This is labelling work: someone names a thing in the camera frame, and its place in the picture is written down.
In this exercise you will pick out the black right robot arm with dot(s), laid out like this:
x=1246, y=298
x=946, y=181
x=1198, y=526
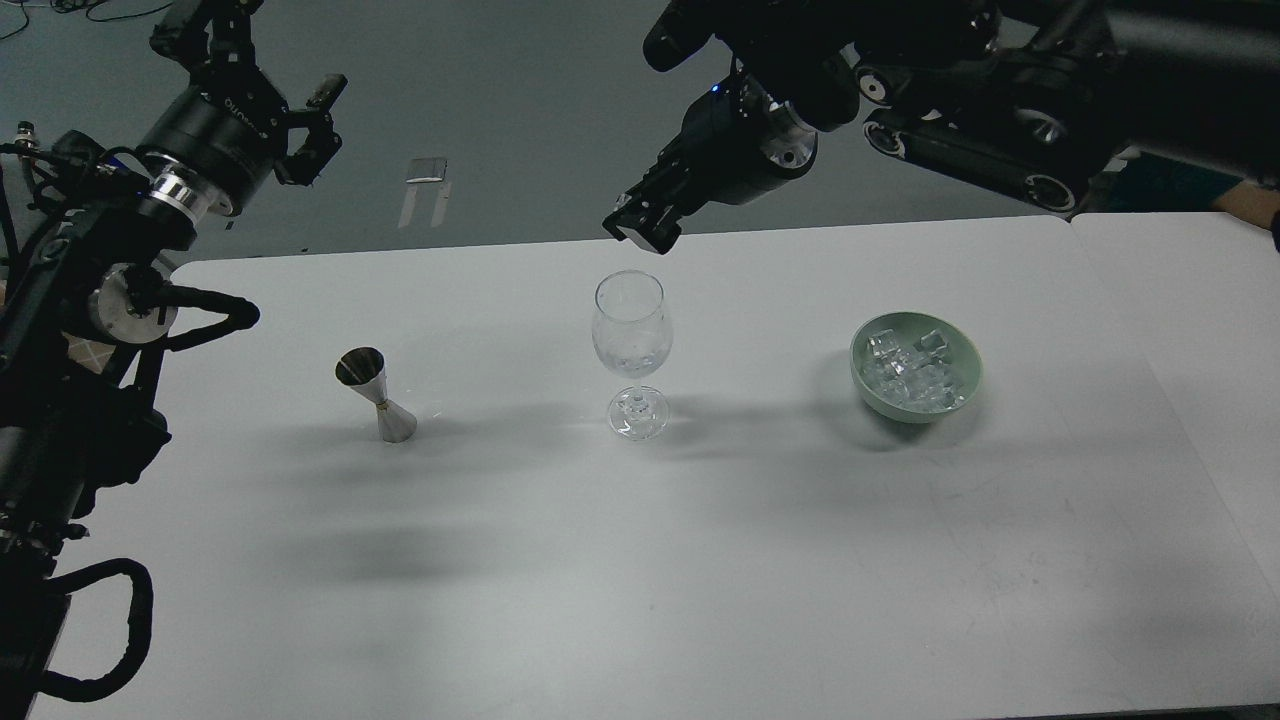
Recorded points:
x=1030, y=99

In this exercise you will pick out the clear wine glass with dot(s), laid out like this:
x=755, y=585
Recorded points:
x=632, y=333

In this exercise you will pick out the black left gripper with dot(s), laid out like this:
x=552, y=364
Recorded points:
x=231, y=126

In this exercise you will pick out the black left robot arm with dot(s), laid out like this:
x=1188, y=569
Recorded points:
x=88, y=317

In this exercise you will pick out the person forearm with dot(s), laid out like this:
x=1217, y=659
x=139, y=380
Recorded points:
x=1250, y=203

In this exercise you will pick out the person teal torso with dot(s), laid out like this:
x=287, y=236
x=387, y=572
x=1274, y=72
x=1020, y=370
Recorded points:
x=1154, y=184

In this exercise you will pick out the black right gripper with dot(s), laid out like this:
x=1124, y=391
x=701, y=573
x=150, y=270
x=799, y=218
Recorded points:
x=735, y=143

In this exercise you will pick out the steel cocktail jigger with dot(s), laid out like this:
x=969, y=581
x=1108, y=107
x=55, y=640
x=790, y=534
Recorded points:
x=364, y=370

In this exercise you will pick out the metal floor plate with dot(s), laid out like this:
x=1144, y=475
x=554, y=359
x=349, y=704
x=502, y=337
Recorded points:
x=426, y=170

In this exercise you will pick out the clear ice cubes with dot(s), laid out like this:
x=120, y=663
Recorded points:
x=919, y=375

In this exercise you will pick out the green bowl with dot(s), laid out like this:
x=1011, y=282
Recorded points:
x=968, y=362

